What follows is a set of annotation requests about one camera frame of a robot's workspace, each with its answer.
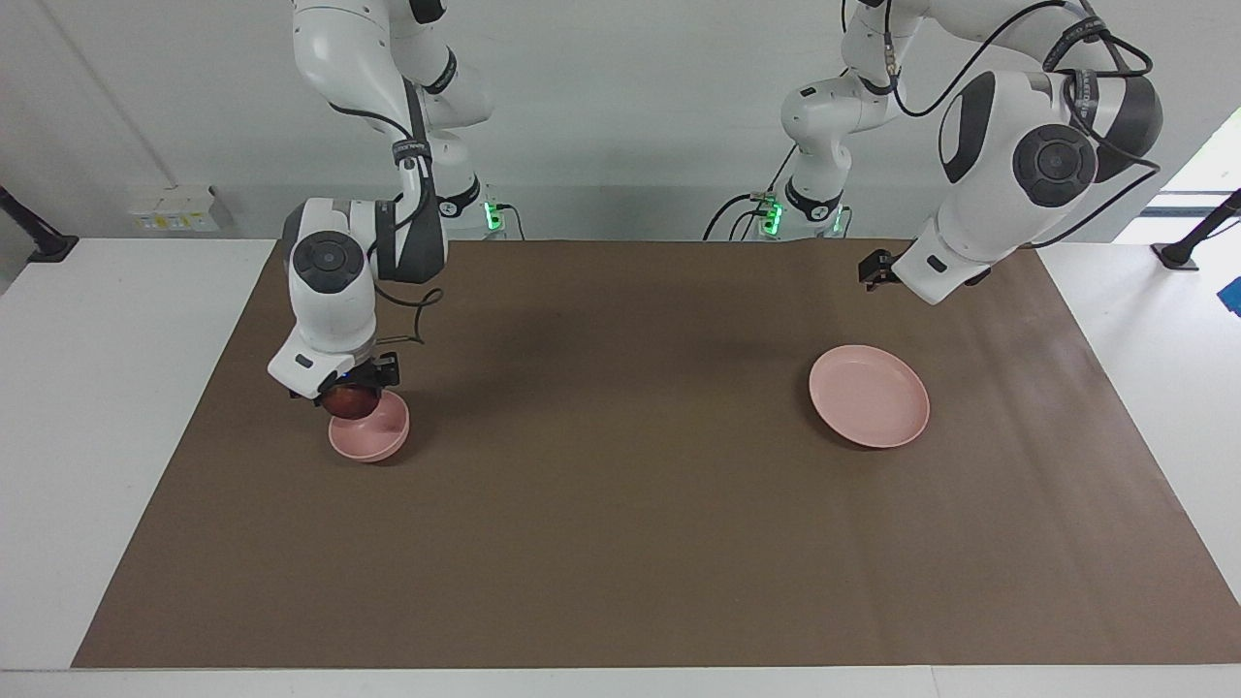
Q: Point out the pink plate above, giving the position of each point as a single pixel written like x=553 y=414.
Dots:
x=868 y=397

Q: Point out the brown table mat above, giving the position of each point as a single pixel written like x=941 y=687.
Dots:
x=620 y=533

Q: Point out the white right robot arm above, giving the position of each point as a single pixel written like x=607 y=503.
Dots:
x=330 y=291

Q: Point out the dark red apple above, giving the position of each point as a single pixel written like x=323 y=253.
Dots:
x=349 y=401

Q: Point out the black stand pole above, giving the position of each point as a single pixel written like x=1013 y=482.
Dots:
x=1197 y=237
x=39 y=242

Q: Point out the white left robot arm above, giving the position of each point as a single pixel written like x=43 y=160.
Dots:
x=999 y=194

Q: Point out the white wall socket box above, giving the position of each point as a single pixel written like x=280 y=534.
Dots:
x=175 y=208

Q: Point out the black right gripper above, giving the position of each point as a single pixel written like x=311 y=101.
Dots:
x=354 y=378

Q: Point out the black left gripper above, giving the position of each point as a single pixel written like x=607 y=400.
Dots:
x=887 y=264

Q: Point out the pink bowl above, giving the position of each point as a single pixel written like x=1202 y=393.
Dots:
x=373 y=438

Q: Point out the blue object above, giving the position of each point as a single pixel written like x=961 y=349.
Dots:
x=1233 y=296

